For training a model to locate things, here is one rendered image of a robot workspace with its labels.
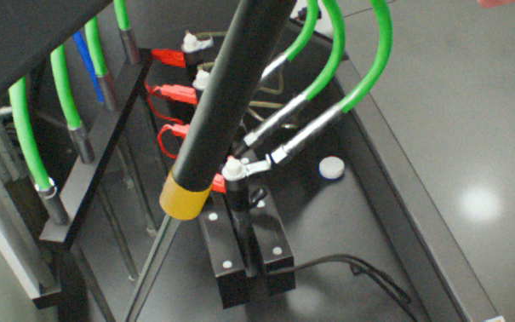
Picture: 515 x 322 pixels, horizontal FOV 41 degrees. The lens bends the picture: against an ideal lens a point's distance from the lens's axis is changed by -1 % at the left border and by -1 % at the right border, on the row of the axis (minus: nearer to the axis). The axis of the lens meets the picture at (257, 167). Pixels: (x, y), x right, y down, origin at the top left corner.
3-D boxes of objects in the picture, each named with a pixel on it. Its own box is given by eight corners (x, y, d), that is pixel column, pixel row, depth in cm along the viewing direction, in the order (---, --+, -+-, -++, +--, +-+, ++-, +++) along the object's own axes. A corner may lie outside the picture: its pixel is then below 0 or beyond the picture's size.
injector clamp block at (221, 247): (298, 315, 97) (294, 254, 85) (229, 336, 95) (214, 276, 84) (237, 147, 119) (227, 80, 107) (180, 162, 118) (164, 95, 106)
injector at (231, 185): (278, 273, 94) (267, 171, 78) (243, 283, 93) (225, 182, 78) (272, 256, 96) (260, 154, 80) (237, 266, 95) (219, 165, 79)
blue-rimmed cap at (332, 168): (347, 176, 112) (347, 170, 111) (323, 183, 112) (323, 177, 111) (339, 159, 115) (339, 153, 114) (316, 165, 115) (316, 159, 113)
